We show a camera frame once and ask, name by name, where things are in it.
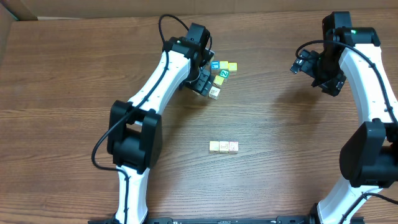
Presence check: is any blue letter block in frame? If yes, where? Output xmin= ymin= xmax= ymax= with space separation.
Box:
xmin=210 ymin=61 xmax=220 ymax=73

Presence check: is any green Z letter block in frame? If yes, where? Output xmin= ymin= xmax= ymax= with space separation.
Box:
xmin=219 ymin=70 xmax=230 ymax=79

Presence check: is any red Q letter block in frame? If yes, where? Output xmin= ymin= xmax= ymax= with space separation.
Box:
xmin=229 ymin=141 xmax=239 ymax=154

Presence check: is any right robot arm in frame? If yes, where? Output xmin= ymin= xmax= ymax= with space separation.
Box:
xmin=291 ymin=11 xmax=397 ymax=223

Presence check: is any white dotted wooden block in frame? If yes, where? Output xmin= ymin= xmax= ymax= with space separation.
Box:
xmin=219 ymin=141 xmax=229 ymax=153

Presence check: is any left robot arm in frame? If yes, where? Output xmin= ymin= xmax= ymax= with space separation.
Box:
xmin=107 ymin=23 xmax=214 ymax=223

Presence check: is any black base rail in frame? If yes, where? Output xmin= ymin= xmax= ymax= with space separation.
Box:
xmin=88 ymin=216 xmax=365 ymax=224

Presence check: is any white picture block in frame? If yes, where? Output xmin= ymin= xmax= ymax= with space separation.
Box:
xmin=208 ymin=86 xmax=221 ymax=100

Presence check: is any pale yellow block top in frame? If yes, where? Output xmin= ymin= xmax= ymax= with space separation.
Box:
xmin=220 ymin=61 xmax=229 ymax=70

